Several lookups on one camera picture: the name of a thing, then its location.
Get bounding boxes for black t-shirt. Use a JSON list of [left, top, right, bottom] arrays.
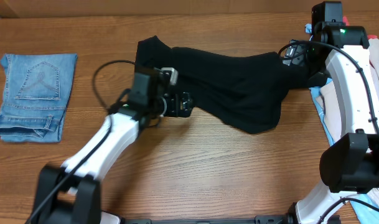
[[136, 36, 327, 134]]

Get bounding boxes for light blue garment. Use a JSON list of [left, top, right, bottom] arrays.
[[310, 35, 379, 223]]

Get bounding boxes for beige garment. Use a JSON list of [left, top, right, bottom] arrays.
[[316, 39, 379, 206]]

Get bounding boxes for folded blue denim jeans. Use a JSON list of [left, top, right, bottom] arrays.
[[0, 54, 77, 143]]

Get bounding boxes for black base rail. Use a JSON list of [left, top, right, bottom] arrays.
[[121, 215, 297, 224]]

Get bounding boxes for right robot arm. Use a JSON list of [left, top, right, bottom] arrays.
[[255, 1, 379, 223]]

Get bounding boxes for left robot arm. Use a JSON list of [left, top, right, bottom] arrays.
[[27, 67, 193, 224]]

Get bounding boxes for red garment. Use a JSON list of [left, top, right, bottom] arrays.
[[343, 16, 378, 39]]

